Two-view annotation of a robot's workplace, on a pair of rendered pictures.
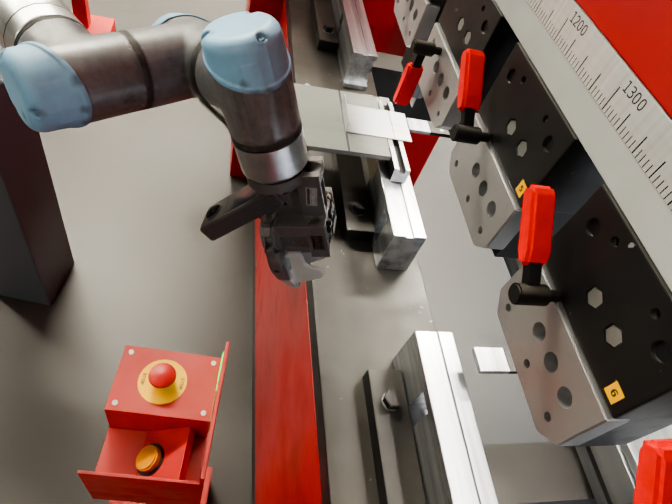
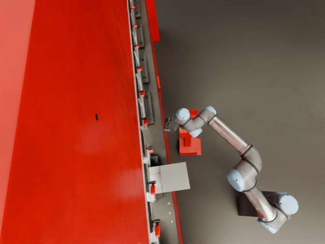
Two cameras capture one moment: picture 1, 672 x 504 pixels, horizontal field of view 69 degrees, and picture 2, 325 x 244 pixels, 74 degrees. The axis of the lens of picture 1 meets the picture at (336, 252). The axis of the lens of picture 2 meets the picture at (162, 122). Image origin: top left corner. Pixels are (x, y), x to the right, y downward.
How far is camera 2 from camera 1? 1.37 m
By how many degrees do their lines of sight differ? 62
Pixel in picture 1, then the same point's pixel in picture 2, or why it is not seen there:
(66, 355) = (226, 182)
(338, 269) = (159, 147)
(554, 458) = not seen: hidden behind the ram
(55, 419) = (220, 164)
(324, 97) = (167, 187)
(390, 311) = (147, 139)
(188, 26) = (194, 124)
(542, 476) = not seen: hidden behind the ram
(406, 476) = (148, 107)
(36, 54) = (209, 108)
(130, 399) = not seen: hidden behind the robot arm
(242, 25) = (184, 112)
